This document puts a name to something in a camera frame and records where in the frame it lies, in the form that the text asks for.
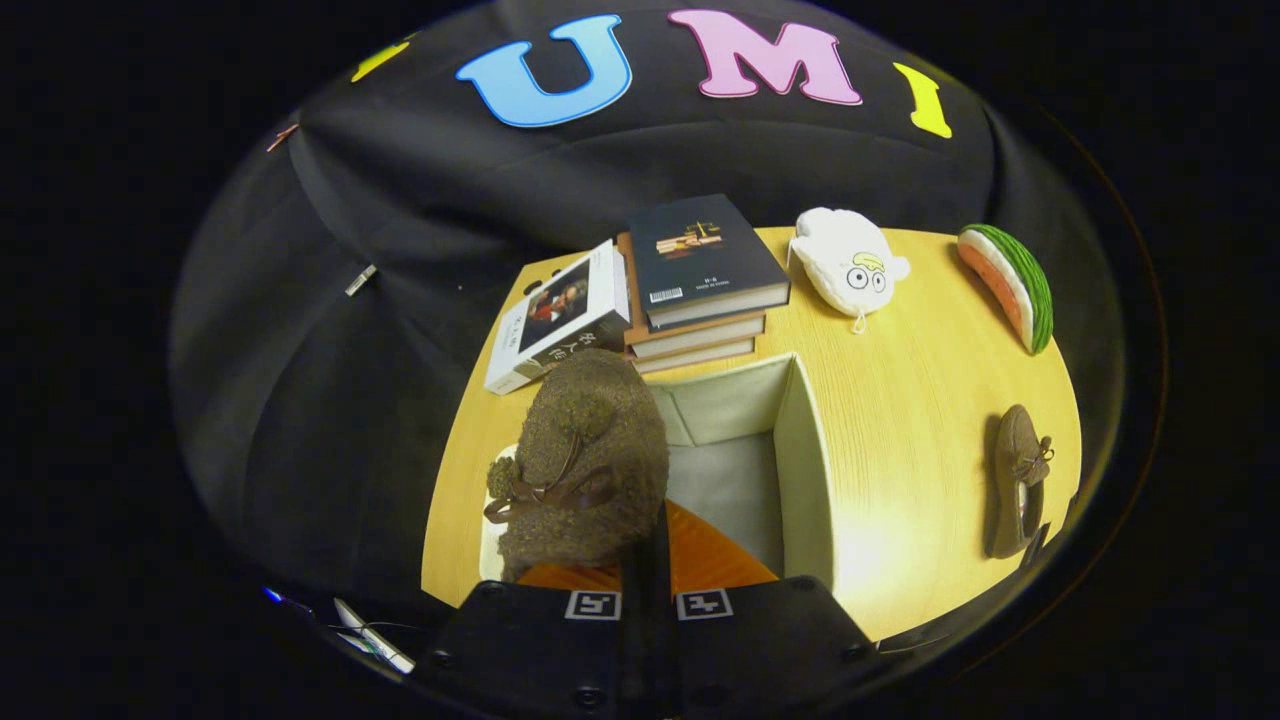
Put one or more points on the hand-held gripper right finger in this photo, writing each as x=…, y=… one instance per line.
x=770, y=645

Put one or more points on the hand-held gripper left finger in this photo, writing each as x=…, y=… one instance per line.
x=530, y=650

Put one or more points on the grey fabric storage box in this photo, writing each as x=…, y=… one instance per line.
x=800, y=480

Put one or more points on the brown fuzzy shoe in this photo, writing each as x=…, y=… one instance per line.
x=1015, y=450
x=590, y=420

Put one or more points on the flat white device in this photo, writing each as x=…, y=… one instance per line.
x=375, y=635

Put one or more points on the white portrait cover book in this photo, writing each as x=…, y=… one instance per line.
x=555, y=320

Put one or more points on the white plush toy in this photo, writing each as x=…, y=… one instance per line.
x=845, y=260

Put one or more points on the dark scales cover book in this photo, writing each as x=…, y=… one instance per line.
x=700, y=250

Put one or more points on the silver cloth clip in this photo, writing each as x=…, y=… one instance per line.
x=361, y=280

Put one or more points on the watermelon slice plush toy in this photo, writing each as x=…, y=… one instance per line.
x=1020, y=285

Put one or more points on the copper cloth clip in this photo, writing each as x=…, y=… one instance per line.
x=282, y=137

